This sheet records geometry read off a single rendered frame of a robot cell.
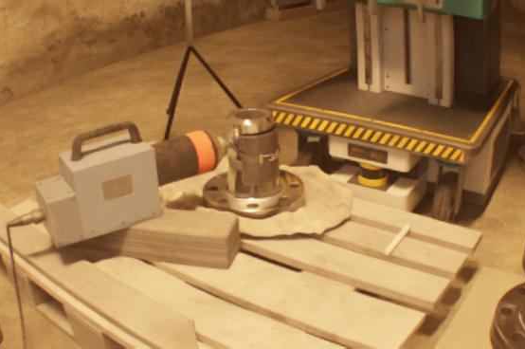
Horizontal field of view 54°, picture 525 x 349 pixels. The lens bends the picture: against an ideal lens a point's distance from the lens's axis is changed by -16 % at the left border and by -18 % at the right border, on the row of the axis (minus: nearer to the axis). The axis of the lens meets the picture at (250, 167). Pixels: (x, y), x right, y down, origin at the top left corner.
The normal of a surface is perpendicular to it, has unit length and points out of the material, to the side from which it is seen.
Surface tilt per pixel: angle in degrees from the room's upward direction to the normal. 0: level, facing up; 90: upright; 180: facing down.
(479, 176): 90
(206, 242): 90
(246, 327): 0
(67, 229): 90
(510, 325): 0
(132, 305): 0
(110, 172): 90
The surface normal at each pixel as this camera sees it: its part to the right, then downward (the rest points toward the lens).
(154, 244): -0.24, 0.39
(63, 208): 0.54, 0.31
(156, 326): -0.04, -0.92
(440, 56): -0.57, 0.35
